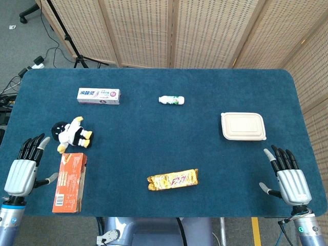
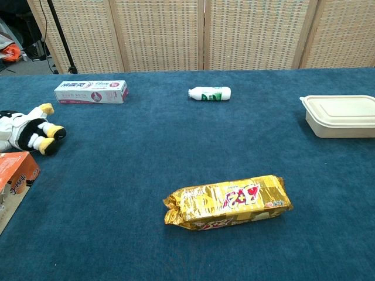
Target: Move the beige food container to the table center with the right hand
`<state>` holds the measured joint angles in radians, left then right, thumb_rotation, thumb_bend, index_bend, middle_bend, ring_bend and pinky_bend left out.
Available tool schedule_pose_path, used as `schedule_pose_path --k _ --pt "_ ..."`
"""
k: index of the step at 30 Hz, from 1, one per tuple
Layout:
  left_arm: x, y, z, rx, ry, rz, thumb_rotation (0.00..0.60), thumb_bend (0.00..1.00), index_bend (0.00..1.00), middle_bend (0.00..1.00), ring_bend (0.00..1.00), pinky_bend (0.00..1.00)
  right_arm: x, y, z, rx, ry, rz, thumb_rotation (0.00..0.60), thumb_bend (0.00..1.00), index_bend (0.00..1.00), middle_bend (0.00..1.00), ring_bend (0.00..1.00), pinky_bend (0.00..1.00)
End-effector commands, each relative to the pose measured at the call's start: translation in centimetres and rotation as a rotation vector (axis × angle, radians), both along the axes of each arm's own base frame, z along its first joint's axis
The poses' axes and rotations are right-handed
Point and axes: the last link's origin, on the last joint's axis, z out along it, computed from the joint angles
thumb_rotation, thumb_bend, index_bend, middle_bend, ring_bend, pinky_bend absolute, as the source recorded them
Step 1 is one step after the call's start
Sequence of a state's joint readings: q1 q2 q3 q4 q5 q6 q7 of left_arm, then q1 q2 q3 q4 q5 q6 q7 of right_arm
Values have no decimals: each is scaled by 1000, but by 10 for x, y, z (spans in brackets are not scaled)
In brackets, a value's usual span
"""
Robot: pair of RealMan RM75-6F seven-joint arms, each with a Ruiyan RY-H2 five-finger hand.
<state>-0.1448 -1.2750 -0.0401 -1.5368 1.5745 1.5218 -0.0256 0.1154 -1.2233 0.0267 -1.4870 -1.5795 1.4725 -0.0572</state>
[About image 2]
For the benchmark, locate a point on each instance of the gold foil biscuit pack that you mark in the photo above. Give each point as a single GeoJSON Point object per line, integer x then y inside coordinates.
{"type": "Point", "coordinates": [228, 202]}

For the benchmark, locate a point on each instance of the orange cardboard box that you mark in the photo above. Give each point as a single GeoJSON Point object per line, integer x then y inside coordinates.
{"type": "Point", "coordinates": [13, 181]}

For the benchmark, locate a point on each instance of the white pink toothpaste box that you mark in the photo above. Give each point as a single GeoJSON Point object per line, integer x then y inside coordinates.
{"type": "Point", "coordinates": [90, 93]}

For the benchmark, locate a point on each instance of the small white green-label bottle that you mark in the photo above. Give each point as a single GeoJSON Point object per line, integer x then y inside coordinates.
{"type": "Point", "coordinates": [209, 93]}

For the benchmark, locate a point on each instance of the black white plush cow toy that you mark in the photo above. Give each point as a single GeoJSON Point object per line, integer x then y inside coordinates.
{"type": "Point", "coordinates": [29, 131]}

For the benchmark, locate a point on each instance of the beige lidded food container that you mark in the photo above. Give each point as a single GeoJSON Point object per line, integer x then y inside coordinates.
{"type": "Point", "coordinates": [340, 117]}

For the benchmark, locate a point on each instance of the woven wooden folding screen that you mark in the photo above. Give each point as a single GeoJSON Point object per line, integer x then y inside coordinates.
{"type": "Point", "coordinates": [205, 35]}

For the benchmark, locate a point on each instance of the black tripod stand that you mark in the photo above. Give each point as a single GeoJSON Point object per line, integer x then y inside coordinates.
{"type": "Point", "coordinates": [62, 38]}

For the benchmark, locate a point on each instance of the orange bag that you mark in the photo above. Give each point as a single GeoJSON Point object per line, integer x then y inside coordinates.
{"type": "Point", "coordinates": [10, 53]}

